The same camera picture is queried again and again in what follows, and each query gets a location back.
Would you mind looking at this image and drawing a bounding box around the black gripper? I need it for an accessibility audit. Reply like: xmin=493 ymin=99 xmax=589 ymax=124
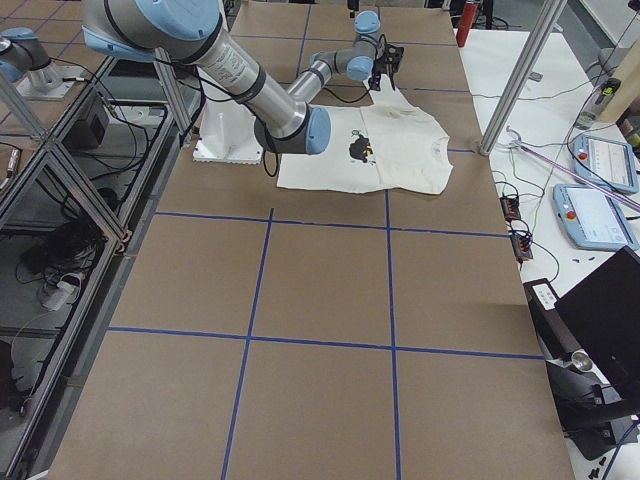
xmin=368 ymin=71 xmax=382 ymax=91

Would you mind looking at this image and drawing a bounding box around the cream long-sleeve cat shirt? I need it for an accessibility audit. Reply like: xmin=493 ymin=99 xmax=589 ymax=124
xmin=277 ymin=90 xmax=453 ymax=195

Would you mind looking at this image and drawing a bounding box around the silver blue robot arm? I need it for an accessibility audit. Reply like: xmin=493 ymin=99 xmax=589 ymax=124
xmin=82 ymin=1 xmax=331 ymax=155
xmin=287 ymin=10 xmax=384 ymax=102

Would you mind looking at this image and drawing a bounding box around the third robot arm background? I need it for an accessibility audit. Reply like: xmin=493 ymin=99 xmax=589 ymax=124
xmin=1 ymin=27 xmax=77 ymax=101

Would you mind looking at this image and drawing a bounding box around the red cylinder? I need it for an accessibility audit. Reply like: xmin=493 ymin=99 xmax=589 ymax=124
xmin=458 ymin=0 xmax=477 ymax=31

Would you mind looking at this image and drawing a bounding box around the clear water bottle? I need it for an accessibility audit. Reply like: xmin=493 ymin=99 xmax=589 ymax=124
xmin=574 ymin=77 xmax=621 ymax=130

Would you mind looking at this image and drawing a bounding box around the far blue teach pendant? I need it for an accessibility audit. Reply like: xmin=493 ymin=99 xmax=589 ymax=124
xmin=570 ymin=134 xmax=639 ymax=194

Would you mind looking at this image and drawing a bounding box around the blue teach pendant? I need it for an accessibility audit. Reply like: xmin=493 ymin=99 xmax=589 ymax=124
xmin=570 ymin=134 xmax=639 ymax=194
xmin=553 ymin=184 xmax=639 ymax=251

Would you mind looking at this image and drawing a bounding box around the near blue teach pendant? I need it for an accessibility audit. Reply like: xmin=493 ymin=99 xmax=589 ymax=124
xmin=553 ymin=184 xmax=639 ymax=251

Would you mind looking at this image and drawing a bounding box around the black laptop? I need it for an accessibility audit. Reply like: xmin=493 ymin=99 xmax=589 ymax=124
xmin=524 ymin=247 xmax=639 ymax=460

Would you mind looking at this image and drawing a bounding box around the white camera post base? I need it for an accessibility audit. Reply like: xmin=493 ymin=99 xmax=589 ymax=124
xmin=193 ymin=100 xmax=263 ymax=165

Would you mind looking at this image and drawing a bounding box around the aluminium frame post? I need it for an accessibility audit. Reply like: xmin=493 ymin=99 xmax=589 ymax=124
xmin=478 ymin=0 xmax=567 ymax=156

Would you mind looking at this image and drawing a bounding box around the black box under frame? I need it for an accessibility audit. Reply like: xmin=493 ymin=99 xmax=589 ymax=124
xmin=62 ymin=96 xmax=109 ymax=150

